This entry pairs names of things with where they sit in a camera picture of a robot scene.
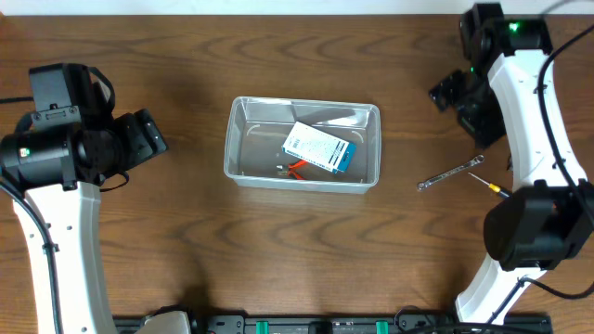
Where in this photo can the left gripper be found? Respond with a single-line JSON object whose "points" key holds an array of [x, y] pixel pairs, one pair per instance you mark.
{"points": [[142, 141]]}

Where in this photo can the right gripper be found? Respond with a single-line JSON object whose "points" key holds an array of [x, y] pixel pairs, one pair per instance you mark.
{"points": [[476, 127]]}

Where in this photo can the yellow black screwdriver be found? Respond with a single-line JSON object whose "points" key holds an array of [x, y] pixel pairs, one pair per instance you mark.
{"points": [[500, 191]]}

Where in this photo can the silver combination wrench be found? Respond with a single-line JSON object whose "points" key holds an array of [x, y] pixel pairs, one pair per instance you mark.
{"points": [[437, 178]]}

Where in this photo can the clear plastic container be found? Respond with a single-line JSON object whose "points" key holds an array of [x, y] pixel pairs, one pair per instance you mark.
{"points": [[258, 126]]}

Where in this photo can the red handled pliers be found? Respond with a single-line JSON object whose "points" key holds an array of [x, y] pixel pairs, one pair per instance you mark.
{"points": [[291, 170]]}

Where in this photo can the white and blue box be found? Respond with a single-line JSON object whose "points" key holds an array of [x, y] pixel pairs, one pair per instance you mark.
{"points": [[316, 147]]}

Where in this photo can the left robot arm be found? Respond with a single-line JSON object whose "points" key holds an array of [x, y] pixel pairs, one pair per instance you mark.
{"points": [[54, 166]]}

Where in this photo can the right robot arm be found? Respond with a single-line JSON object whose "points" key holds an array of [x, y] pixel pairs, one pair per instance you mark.
{"points": [[509, 92]]}

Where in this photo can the black mounting rail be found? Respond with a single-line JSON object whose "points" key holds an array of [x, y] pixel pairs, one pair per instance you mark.
{"points": [[404, 321]]}

